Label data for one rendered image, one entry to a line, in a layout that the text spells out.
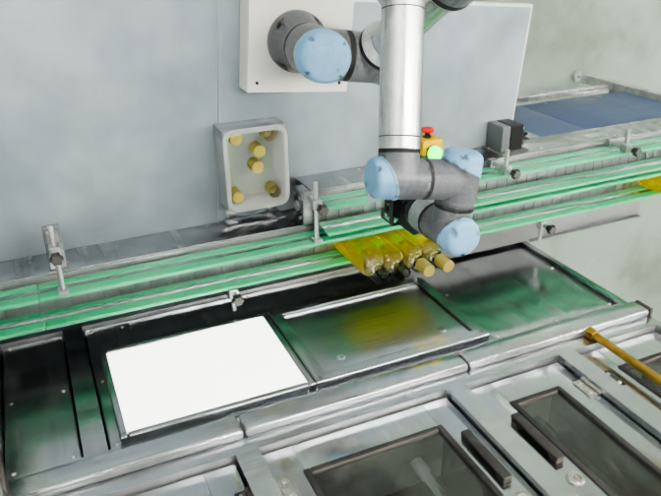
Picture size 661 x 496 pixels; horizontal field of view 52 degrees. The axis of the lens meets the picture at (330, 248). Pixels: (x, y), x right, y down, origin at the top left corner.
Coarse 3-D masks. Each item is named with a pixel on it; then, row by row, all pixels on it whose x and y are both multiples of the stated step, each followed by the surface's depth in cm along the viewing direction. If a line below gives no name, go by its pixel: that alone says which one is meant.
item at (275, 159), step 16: (256, 128) 175; (272, 128) 177; (224, 144) 173; (240, 144) 182; (272, 144) 186; (224, 160) 175; (240, 160) 184; (272, 160) 188; (240, 176) 186; (256, 176) 188; (272, 176) 190; (288, 176) 184; (256, 192) 190; (288, 192) 186; (240, 208) 182; (256, 208) 184
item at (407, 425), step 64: (512, 256) 217; (128, 320) 187; (192, 320) 186; (512, 320) 183; (576, 320) 177; (640, 320) 181; (0, 384) 160; (64, 384) 161; (384, 384) 154; (448, 384) 157; (512, 384) 160; (576, 384) 159; (640, 384) 159; (0, 448) 140; (64, 448) 142; (128, 448) 137; (192, 448) 137; (256, 448) 139; (320, 448) 142; (384, 448) 141; (448, 448) 142; (512, 448) 138; (576, 448) 141; (640, 448) 140
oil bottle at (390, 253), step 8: (368, 240) 186; (376, 240) 186; (384, 240) 186; (376, 248) 182; (384, 248) 182; (392, 248) 181; (384, 256) 179; (392, 256) 178; (400, 256) 179; (392, 272) 180
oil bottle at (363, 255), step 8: (344, 240) 186; (352, 240) 185; (360, 240) 185; (336, 248) 193; (344, 248) 187; (352, 248) 182; (360, 248) 181; (368, 248) 181; (344, 256) 188; (352, 256) 183; (360, 256) 178; (368, 256) 177; (376, 256) 177; (360, 264) 179; (368, 264) 176; (384, 264) 178; (368, 272) 177
